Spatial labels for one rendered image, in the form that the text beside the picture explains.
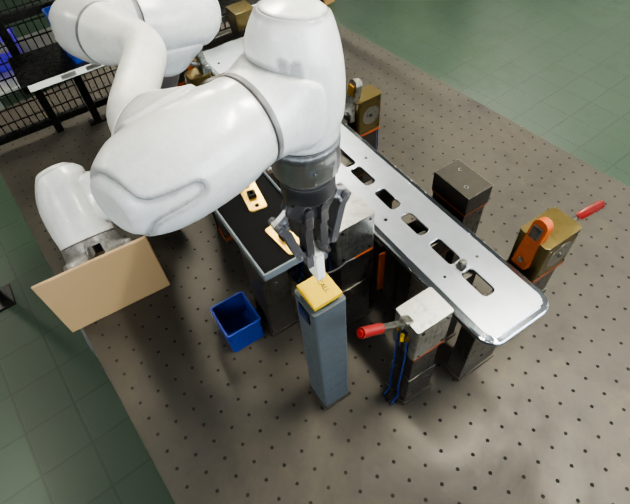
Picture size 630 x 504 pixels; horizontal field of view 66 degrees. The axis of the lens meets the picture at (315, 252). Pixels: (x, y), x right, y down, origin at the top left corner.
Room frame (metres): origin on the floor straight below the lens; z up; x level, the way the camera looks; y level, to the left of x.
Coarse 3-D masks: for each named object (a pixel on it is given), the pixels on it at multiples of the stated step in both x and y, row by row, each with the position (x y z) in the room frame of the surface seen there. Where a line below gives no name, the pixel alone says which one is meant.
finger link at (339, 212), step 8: (336, 184) 0.51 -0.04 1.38; (344, 192) 0.49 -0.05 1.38; (344, 200) 0.49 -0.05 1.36; (336, 208) 0.49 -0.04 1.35; (344, 208) 0.49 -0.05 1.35; (336, 216) 0.48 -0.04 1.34; (328, 224) 0.49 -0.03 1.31; (336, 224) 0.48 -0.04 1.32; (336, 232) 0.48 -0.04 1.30; (336, 240) 0.48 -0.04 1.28
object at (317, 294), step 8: (312, 280) 0.50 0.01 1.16; (320, 280) 0.49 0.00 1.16; (328, 280) 0.49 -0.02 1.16; (304, 288) 0.48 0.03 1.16; (312, 288) 0.48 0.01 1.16; (320, 288) 0.48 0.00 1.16; (328, 288) 0.48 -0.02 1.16; (336, 288) 0.47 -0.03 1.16; (304, 296) 0.47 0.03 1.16; (312, 296) 0.46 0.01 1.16; (320, 296) 0.46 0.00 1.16; (328, 296) 0.46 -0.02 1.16; (336, 296) 0.46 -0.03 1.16; (312, 304) 0.45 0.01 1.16; (320, 304) 0.45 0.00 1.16
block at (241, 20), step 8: (232, 8) 1.78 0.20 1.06; (240, 8) 1.77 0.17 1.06; (248, 8) 1.76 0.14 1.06; (232, 16) 1.75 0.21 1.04; (240, 16) 1.74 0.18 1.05; (248, 16) 1.75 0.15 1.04; (232, 24) 1.76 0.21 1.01; (240, 24) 1.73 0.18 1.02; (232, 32) 1.79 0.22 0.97; (240, 32) 1.73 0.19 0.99
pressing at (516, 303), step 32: (224, 64) 1.52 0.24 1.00; (352, 160) 0.98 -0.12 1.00; (384, 160) 0.97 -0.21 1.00; (416, 192) 0.84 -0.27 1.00; (384, 224) 0.75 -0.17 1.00; (448, 224) 0.73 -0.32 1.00; (416, 256) 0.64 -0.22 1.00; (480, 256) 0.62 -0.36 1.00; (448, 288) 0.55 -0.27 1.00; (512, 288) 0.53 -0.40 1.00; (480, 320) 0.47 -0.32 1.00; (512, 320) 0.46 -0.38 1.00
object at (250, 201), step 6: (252, 186) 0.75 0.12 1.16; (246, 192) 0.73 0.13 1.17; (252, 192) 0.73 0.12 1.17; (258, 192) 0.73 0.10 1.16; (246, 198) 0.72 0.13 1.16; (252, 198) 0.71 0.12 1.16; (258, 198) 0.71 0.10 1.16; (246, 204) 0.70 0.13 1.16; (252, 204) 0.70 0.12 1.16; (264, 204) 0.69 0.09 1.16; (252, 210) 0.68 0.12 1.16
